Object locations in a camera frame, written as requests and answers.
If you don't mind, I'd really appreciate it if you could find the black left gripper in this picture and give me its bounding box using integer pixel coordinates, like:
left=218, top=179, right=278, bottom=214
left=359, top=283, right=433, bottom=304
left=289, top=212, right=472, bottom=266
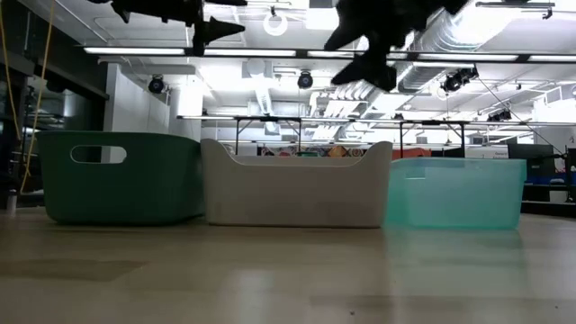
left=87, top=0, right=248, bottom=58

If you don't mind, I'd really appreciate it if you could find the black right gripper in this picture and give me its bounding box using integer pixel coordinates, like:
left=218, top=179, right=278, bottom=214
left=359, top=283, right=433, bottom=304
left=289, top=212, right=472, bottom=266
left=323, top=0, right=470, bottom=93

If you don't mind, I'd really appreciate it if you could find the dark teal plastic bin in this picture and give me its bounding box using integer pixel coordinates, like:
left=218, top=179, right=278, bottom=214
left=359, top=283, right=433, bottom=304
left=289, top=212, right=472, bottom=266
left=36, top=130, right=204, bottom=226

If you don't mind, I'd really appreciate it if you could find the long ceiling light bar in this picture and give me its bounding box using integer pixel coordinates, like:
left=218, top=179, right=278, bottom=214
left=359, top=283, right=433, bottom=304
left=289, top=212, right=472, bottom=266
left=83, top=44, right=576, bottom=64

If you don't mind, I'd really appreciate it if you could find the black spotlight cluster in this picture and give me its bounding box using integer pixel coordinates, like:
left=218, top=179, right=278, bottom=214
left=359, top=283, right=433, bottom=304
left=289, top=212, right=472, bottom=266
left=440, top=66, right=480, bottom=94

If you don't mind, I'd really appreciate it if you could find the colourful patterned banner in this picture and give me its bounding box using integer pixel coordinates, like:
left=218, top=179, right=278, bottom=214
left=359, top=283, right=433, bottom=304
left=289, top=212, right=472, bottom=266
left=258, top=144, right=366, bottom=158

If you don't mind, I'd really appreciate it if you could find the orange cloth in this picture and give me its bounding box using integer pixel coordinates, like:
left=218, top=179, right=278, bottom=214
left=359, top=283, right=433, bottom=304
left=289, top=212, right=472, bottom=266
left=391, top=147, right=432, bottom=161

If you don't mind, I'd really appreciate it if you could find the white plastic bin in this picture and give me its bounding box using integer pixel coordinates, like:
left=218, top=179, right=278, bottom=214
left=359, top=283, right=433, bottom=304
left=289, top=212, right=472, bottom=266
left=200, top=138, right=394, bottom=229

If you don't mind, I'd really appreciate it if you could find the translucent aqua plastic bin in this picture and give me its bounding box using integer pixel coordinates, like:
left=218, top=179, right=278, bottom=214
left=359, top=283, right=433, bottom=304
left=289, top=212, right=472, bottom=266
left=385, top=157, right=527, bottom=230

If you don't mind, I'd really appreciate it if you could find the dark monitor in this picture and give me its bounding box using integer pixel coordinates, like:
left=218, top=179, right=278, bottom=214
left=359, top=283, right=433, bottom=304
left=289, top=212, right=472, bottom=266
left=508, top=143, right=555, bottom=185

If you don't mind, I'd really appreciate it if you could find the white ceiling ring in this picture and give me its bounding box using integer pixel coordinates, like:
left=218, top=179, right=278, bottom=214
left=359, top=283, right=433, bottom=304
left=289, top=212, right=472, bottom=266
left=263, top=12, right=289, bottom=37

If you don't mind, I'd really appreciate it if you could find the black frame table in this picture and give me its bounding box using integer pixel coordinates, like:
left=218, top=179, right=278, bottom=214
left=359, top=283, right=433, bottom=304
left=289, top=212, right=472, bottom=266
left=399, top=119, right=467, bottom=158
left=233, top=115, right=303, bottom=155

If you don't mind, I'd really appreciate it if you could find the black ceiling bracket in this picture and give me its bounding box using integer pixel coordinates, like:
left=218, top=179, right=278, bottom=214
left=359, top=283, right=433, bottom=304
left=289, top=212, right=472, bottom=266
left=475, top=1, right=555, bottom=20

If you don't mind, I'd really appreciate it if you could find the yellow cable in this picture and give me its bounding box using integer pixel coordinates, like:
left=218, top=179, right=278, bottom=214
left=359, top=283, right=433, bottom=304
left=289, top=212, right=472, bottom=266
left=20, top=0, right=55, bottom=195
left=0, top=0, right=23, bottom=140

